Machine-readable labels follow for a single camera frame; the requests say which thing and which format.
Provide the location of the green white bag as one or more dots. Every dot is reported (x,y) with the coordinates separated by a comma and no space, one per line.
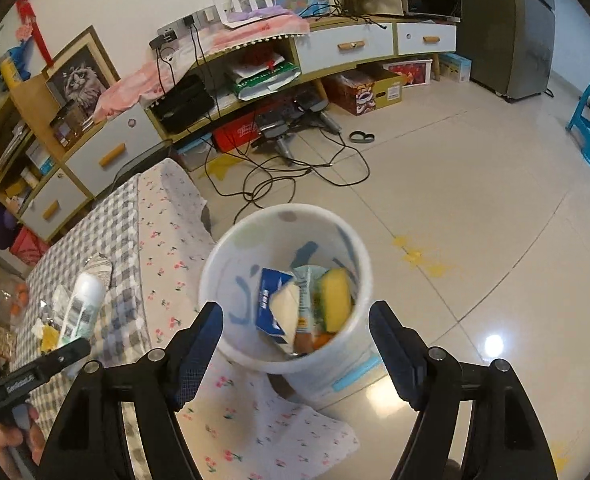
(262,77)

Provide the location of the red white gift box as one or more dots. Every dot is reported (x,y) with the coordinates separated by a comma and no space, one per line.
(410,71)

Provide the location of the wall power strip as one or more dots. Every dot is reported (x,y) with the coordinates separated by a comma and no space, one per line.
(190,22)

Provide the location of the light blue white box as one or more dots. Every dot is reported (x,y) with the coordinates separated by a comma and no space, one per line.
(455,67)

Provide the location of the red hanging decoration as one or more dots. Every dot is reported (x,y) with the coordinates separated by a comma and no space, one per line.
(32,25)

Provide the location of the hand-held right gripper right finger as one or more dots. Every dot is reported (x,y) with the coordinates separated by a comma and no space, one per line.
(395,355)

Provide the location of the pink cloth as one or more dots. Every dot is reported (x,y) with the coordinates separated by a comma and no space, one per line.
(140,80)

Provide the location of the black handheld device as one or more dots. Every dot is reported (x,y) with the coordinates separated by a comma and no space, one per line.
(315,110)
(275,137)

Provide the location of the clear plastic storage box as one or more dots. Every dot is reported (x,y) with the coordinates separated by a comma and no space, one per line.
(357,375)

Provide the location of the crumpled white tissue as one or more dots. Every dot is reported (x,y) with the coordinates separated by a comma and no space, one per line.
(61,298)

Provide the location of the printed cardboard box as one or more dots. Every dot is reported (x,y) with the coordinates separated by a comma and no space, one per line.
(365,90)

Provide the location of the orange carrot toy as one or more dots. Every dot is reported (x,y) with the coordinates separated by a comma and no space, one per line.
(320,341)

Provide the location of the white blue shelf box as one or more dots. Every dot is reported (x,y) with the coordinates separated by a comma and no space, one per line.
(40,157)

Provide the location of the grey refrigerator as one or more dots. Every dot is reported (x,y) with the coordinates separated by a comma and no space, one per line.
(515,30)

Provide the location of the green yellow sponge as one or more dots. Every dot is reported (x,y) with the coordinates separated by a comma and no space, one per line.
(336,300)

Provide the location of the yellow wrapper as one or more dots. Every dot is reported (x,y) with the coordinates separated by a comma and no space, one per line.
(50,339)

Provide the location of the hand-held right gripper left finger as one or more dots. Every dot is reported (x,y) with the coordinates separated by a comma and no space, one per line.
(197,355)

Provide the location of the clear jar orange contents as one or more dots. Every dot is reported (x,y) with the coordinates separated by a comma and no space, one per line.
(17,300)

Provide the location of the white plastic bin blue marks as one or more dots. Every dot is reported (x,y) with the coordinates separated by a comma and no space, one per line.
(235,320)

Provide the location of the framed cat picture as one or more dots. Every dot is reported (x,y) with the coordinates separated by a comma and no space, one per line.
(82,77)

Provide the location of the cherry print cloth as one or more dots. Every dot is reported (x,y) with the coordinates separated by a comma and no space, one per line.
(175,240)

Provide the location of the large blue carton box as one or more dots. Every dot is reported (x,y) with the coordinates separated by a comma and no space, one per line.
(270,305)

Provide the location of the blue dinosaur toy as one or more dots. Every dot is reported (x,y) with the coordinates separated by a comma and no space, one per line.
(20,55)

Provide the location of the clear light blue box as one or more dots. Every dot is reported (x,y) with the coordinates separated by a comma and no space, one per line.
(195,154)

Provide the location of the black electronic box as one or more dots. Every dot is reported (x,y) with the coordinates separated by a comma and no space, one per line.
(182,102)

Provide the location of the yellow can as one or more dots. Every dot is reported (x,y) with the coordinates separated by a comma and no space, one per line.
(12,74)

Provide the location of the wooden cabinet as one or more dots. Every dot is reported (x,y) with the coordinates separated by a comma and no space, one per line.
(25,110)

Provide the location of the white plastic bottle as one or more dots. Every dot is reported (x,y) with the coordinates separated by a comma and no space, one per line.
(82,305)

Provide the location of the white router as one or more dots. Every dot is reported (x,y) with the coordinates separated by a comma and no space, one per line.
(250,7)

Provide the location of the red bag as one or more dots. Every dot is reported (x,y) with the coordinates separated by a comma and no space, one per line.
(27,247)

